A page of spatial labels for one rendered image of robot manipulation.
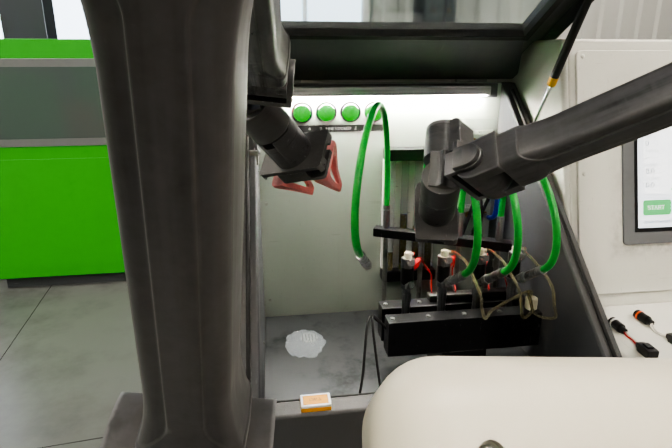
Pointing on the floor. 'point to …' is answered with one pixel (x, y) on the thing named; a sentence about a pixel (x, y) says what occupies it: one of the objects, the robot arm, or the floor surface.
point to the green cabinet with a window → (54, 168)
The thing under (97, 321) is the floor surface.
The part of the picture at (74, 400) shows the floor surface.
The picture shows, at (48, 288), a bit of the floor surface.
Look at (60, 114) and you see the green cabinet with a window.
